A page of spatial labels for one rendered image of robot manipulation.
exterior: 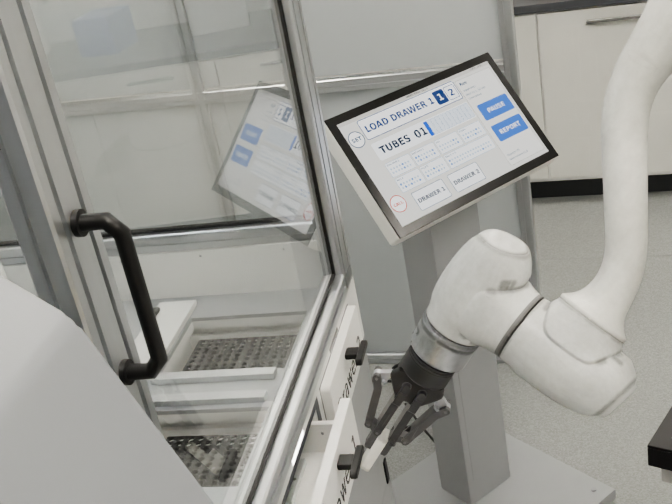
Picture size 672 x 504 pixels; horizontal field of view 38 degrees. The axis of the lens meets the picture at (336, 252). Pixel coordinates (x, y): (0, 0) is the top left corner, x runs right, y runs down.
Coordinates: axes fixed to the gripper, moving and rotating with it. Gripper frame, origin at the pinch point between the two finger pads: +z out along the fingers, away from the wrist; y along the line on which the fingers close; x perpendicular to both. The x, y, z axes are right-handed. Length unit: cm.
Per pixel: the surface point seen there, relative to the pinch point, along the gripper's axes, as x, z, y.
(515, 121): -107, -22, -10
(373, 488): -38, 40, -13
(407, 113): -93, -17, 14
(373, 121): -86, -14, 21
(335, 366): -23.7, 6.1, 8.6
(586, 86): -289, 8, -59
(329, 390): -17.0, 6.4, 8.3
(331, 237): -47, -4, 19
